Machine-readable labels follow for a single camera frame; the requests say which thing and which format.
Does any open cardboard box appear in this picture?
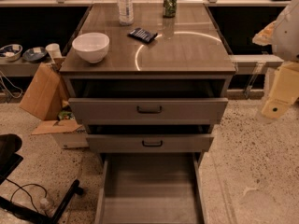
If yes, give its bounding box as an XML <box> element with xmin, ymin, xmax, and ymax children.
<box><xmin>20</xmin><ymin>63</ymin><xmax>69</xmax><ymax>120</ymax></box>

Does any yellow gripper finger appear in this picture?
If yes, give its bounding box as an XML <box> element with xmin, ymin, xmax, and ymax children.
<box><xmin>261</xmin><ymin>62</ymin><xmax>299</xmax><ymax>119</ymax></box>
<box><xmin>252</xmin><ymin>21</ymin><xmax>276</xmax><ymax>46</ymax></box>

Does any white cardboard box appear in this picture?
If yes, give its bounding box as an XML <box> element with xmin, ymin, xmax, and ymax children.
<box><xmin>32</xmin><ymin>119</ymin><xmax>88</xmax><ymax>148</ymax></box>

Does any green soda can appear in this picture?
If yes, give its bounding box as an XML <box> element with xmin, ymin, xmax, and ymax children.
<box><xmin>163</xmin><ymin>0</ymin><xmax>177</xmax><ymax>18</ymax></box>

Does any drawer with handle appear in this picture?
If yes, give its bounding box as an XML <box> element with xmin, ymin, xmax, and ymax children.
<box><xmin>87</xmin><ymin>134</ymin><xmax>214</xmax><ymax>153</ymax></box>
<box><xmin>69</xmin><ymin>98</ymin><xmax>228</xmax><ymax>125</ymax></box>

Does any blue patterned bowl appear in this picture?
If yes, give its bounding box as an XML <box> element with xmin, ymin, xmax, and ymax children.
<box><xmin>0</xmin><ymin>44</ymin><xmax>22</xmax><ymax>62</ymax></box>

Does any black cable on floor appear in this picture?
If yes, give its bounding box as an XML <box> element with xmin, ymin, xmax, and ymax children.
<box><xmin>5</xmin><ymin>177</ymin><xmax>50</xmax><ymax>215</ymax></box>

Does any white ceramic bowl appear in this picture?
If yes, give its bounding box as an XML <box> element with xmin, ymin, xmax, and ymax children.
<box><xmin>72</xmin><ymin>33</ymin><xmax>109</xmax><ymax>63</ymax></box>

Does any grey drawer cabinet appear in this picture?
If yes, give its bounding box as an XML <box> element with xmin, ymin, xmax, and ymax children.
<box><xmin>59</xmin><ymin>2</ymin><xmax>237</xmax><ymax>161</ymax></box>

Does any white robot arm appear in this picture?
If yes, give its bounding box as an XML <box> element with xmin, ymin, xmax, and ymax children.
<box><xmin>252</xmin><ymin>0</ymin><xmax>299</xmax><ymax>119</ymax></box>

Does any clear plastic water bottle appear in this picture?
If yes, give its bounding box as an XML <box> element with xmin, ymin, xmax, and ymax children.
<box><xmin>117</xmin><ymin>0</ymin><xmax>134</xmax><ymax>25</ymax></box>

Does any dark blue plate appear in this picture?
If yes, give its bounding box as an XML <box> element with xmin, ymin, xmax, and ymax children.
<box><xmin>22</xmin><ymin>47</ymin><xmax>48</xmax><ymax>63</ymax></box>

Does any middle drawer with handle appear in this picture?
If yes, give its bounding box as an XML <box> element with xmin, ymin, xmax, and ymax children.
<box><xmin>87</xmin><ymin>134</ymin><xmax>214</xmax><ymax>153</ymax></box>

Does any open bottom drawer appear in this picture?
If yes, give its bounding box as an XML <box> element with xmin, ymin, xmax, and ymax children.
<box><xmin>94</xmin><ymin>153</ymin><xmax>206</xmax><ymax>224</ymax></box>

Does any white paper cup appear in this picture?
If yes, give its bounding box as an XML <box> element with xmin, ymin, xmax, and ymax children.
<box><xmin>46</xmin><ymin>43</ymin><xmax>62</xmax><ymax>59</ymax></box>

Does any low grey shelf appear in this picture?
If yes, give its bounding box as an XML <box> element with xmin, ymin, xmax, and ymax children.
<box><xmin>0</xmin><ymin>57</ymin><xmax>65</xmax><ymax>77</ymax></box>

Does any top drawer with handle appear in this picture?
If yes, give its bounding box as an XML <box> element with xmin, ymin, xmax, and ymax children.
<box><xmin>69</xmin><ymin>98</ymin><xmax>228</xmax><ymax>125</ymax></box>

